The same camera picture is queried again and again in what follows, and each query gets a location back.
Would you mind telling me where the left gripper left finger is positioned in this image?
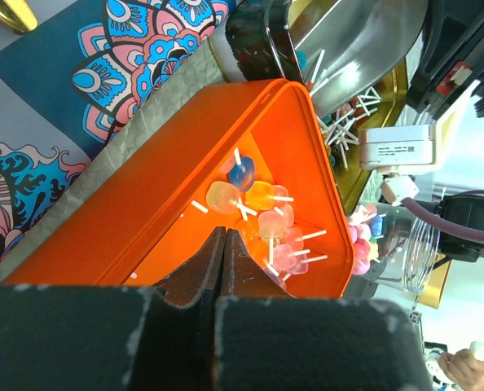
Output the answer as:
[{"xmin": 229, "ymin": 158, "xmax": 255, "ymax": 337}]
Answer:
[{"xmin": 0, "ymin": 227, "xmax": 226, "ymax": 390}]

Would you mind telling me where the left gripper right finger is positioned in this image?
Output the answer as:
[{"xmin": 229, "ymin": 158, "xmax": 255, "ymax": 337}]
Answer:
[{"xmin": 213, "ymin": 230, "xmax": 431, "ymax": 390}]

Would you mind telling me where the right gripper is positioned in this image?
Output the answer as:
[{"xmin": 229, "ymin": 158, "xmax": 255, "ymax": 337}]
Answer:
[{"xmin": 406, "ymin": 1, "xmax": 484, "ymax": 119}]

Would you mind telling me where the metal scoop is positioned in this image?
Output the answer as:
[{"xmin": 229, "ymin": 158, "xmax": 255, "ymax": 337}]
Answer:
[{"xmin": 290, "ymin": 0, "xmax": 429, "ymax": 116}]

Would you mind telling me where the orange tin of lollipops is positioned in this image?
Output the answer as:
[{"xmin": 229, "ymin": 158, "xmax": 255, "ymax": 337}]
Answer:
[{"xmin": 6, "ymin": 79, "xmax": 354, "ymax": 298}]

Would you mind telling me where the gold tin of lollipops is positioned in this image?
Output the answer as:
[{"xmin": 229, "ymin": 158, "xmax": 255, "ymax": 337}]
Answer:
[{"xmin": 209, "ymin": 1, "xmax": 408, "ymax": 213}]

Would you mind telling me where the person hand in background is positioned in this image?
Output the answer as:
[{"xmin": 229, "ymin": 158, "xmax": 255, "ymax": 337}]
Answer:
[{"xmin": 438, "ymin": 349, "xmax": 484, "ymax": 391}]

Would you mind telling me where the patterned blue placemat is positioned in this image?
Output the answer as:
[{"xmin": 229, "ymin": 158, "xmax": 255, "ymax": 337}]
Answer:
[{"xmin": 0, "ymin": 0, "xmax": 243, "ymax": 282}]

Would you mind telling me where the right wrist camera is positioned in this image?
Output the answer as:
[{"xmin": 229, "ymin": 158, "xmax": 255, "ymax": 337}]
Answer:
[{"xmin": 359, "ymin": 125, "xmax": 436, "ymax": 172}]

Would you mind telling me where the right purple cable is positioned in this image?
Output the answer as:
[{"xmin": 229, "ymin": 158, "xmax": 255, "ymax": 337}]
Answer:
[{"xmin": 403, "ymin": 189, "xmax": 484, "ymax": 248}]

